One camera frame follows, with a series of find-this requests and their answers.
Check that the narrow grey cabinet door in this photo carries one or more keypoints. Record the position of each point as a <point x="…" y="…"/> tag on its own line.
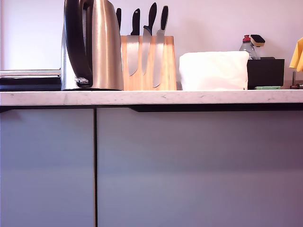
<point x="47" y="165"/>

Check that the stainless steel electric kettle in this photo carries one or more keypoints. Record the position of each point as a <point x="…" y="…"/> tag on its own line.
<point x="104" y="47"/>

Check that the yellow cloth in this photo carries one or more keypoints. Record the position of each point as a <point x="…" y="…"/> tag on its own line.
<point x="297" y="56"/>

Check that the white box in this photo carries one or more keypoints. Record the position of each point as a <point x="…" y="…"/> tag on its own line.
<point x="213" y="71"/>

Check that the clear bottle with red cap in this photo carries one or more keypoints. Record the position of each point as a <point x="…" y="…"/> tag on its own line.
<point x="248" y="48"/>

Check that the black and tan sponge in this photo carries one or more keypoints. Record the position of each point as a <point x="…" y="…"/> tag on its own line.
<point x="258" y="39"/>

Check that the black kettle base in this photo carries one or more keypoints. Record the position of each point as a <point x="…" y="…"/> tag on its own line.
<point x="99" y="89"/>

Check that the green sponge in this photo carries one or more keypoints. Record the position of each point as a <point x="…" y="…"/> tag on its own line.
<point x="267" y="87"/>

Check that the wooden knife block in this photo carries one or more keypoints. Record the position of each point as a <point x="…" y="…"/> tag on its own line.
<point x="169" y="63"/>

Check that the metal tap fitting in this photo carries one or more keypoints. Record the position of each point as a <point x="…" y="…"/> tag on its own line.
<point x="294" y="81"/>

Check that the black and silver flat appliance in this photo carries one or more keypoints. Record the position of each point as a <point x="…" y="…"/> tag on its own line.
<point x="28" y="82"/>

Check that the black organizer box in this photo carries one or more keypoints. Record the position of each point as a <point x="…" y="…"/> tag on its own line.
<point x="266" y="73"/>

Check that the wide grey cabinet door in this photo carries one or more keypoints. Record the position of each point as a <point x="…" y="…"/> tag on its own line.
<point x="201" y="165"/>

